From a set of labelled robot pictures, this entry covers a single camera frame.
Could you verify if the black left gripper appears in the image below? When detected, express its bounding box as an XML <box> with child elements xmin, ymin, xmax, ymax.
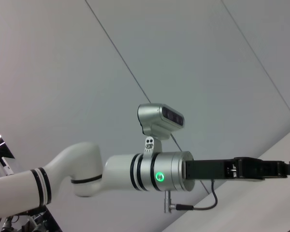
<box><xmin>185</xmin><ymin>157</ymin><xmax>290</xmax><ymax>181</ymax></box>

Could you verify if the dark robot torso machinery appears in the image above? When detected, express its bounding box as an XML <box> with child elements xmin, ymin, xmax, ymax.
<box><xmin>0</xmin><ymin>205</ymin><xmax>61</xmax><ymax>232</ymax></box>

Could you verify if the black panel with light strips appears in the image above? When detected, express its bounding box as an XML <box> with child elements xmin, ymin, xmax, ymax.
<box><xmin>0</xmin><ymin>120</ymin><xmax>15</xmax><ymax>160</ymax></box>

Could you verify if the left arm connector cable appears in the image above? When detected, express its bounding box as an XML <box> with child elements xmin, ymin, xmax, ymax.
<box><xmin>163</xmin><ymin>180</ymin><xmax>218</xmax><ymax>214</ymax></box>

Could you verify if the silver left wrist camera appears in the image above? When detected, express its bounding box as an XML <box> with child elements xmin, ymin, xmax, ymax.
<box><xmin>137</xmin><ymin>102</ymin><xmax>186</xmax><ymax>156</ymax></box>

